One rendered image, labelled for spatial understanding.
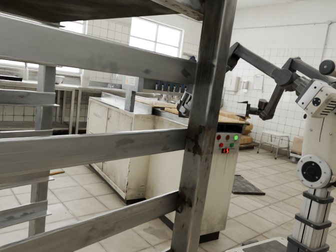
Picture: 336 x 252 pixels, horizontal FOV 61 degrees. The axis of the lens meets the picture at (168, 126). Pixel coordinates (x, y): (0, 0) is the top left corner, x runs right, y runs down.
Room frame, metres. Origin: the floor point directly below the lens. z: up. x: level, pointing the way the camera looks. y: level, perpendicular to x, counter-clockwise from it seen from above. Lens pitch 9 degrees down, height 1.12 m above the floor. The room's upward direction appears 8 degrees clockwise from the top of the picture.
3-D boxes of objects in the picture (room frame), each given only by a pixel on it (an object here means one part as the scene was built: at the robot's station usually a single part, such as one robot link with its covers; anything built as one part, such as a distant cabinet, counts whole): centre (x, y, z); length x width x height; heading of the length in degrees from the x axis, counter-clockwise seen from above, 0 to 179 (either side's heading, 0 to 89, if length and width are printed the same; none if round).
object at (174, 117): (2.66, 0.25, 0.87); 2.01 x 0.03 x 0.07; 33
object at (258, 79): (6.24, -1.82, 1.37); 0.27 x 0.02 x 0.40; 42
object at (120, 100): (2.93, 0.50, 0.88); 1.28 x 0.01 x 0.07; 33
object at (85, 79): (4.68, 1.43, 0.98); 0.20 x 0.14 x 0.20; 82
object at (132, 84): (2.65, 0.07, 1.01); 0.72 x 0.33 x 0.34; 123
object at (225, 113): (5.96, -1.28, 0.62); 0.72 x 0.42 x 0.17; 48
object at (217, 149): (1.92, -0.40, 0.77); 0.24 x 0.04 x 0.14; 123
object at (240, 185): (3.38, -0.94, 0.02); 0.60 x 0.40 x 0.03; 14
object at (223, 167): (2.22, -0.20, 0.45); 0.70 x 0.34 x 0.90; 33
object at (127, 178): (3.05, 0.33, 0.42); 1.28 x 0.72 x 0.84; 33
